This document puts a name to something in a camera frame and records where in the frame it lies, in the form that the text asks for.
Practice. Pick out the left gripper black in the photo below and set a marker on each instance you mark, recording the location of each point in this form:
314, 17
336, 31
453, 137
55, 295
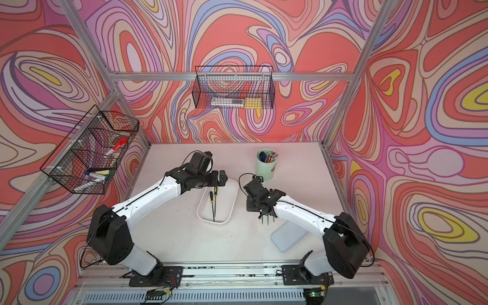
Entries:
215, 181

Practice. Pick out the clear case in basket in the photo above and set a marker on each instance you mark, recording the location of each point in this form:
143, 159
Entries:
222, 102

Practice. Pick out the file tool four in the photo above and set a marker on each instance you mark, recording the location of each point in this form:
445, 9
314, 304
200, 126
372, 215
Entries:
215, 190

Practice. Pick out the red marker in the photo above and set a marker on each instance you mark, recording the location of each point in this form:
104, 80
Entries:
121, 144

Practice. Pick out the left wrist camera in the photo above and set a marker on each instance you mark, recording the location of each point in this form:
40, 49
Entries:
201, 162

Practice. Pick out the yellow box in basket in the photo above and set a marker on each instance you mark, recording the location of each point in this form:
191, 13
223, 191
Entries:
253, 103

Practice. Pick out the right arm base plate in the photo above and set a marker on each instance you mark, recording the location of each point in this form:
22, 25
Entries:
299, 275

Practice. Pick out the black wire basket left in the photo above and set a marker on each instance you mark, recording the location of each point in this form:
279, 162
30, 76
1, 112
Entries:
95, 134

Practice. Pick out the green marker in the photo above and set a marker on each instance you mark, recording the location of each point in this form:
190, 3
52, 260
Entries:
105, 173

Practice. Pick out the white plastic storage box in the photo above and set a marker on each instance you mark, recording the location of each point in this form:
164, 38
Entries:
226, 199

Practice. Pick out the green pen cup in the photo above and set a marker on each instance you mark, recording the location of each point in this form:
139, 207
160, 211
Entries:
266, 170

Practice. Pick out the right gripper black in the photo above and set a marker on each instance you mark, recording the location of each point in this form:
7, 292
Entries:
250, 207

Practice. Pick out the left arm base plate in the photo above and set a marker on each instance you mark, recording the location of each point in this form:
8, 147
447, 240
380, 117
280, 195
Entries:
161, 275

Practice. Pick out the pens in cup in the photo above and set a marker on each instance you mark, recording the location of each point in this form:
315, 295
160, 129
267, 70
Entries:
267, 157

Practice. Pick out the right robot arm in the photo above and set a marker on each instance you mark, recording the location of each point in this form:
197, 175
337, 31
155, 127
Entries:
345, 246

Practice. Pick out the blue white marker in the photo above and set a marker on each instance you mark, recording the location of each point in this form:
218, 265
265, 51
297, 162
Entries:
97, 177

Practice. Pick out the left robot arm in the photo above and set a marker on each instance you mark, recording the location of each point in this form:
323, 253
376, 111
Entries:
110, 228

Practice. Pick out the translucent box lid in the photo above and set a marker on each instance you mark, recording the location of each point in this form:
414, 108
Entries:
288, 235

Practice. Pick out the black wire basket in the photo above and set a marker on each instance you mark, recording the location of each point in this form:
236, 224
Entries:
95, 134
237, 82

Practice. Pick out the black wire basket back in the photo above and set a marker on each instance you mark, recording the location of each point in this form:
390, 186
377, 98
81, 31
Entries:
237, 82

